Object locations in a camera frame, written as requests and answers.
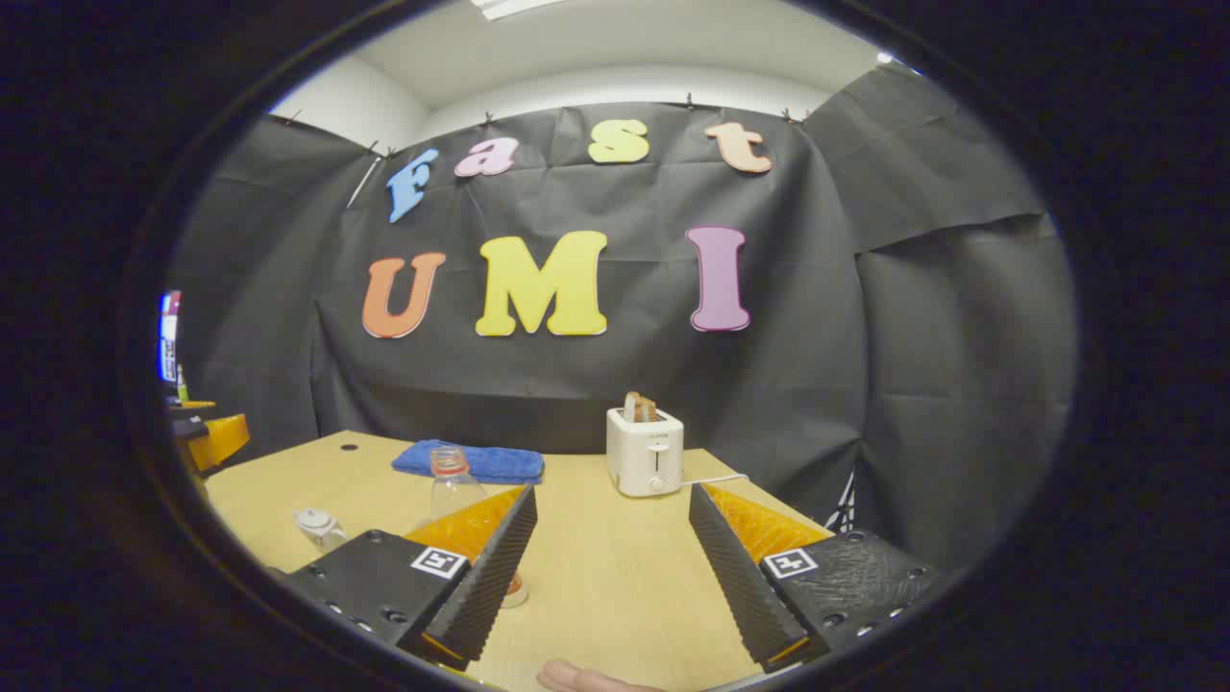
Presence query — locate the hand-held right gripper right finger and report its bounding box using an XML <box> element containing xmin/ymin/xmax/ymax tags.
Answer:
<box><xmin>688</xmin><ymin>482</ymin><xmax>952</xmax><ymax>674</ymax></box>

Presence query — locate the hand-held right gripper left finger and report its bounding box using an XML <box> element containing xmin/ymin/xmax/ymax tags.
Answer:
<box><xmin>283</xmin><ymin>483</ymin><xmax>539</xmax><ymax>672</ymax></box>

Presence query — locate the clear plastic water bottle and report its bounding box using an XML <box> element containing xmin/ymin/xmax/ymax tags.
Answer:
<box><xmin>430</xmin><ymin>447</ymin><xmax>529</xmax><ymax>608</ymax></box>

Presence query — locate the white floral teacup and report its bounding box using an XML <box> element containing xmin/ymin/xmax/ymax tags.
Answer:
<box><xmin>293</xmin><ymin>507</ymin><xmax>349</xmax><ymax>554</ymax></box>

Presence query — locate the computer monitor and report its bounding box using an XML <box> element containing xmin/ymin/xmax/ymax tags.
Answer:
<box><xmin>159</xmin><ymin>290</ymin><xmax>182</xmax><ymax>383</ymax></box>

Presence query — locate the blue folded towel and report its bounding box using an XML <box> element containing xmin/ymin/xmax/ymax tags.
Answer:
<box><xmin>391</xmin><ymin>439</ymin><xmax>546</xmax><ymax>484</ymax></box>

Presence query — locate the white toaster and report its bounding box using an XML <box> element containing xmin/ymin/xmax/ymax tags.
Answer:
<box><xmin>605</xmin><ymin>406</ymin><xmax>685</xmax><ymax>498</ymax></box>

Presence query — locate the black backdrop cloth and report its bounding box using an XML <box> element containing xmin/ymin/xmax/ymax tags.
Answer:
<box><xmin>168</xmin><ymin>62</ymin><xmax>1077</xmax><ymax>568</ymax></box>

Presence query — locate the ceiling light panel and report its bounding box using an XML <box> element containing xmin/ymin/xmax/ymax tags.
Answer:
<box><xmin>471</xmin><ymin>0</ymin><xmax>568</xmax><ymax>20</ymax></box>

